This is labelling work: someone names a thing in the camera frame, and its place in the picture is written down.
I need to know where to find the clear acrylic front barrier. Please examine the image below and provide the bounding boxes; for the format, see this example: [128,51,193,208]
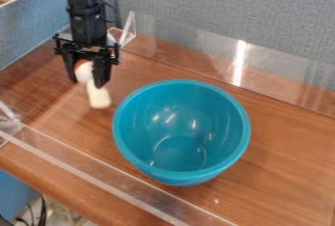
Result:
[0,126,237,226]

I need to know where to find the blue plastic bowl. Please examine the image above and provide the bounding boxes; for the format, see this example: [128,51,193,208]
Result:
[113,79,252,186]

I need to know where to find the white brown toy mushroom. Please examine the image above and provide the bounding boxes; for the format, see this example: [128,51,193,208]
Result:
[75,60,111,109]

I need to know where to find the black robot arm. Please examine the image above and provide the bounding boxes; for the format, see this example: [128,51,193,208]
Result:
[53,0,121,88]

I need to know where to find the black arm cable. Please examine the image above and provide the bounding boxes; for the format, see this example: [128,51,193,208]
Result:
[98,0,120,24]

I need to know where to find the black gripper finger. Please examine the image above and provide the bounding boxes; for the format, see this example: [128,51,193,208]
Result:
[63,53,78,82]
[91,57,111,88]

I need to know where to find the clear acrylic back barrier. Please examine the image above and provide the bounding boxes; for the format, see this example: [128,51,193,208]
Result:
[124,12,335,117]

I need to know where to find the black floor cables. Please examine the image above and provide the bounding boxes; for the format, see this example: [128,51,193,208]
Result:
[0,194,50,226]

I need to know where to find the clear acrylic corner bracket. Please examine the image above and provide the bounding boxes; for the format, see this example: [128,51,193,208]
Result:
[107,11,137,48]

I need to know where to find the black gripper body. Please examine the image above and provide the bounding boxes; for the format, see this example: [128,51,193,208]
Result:
[53,33,121,66]

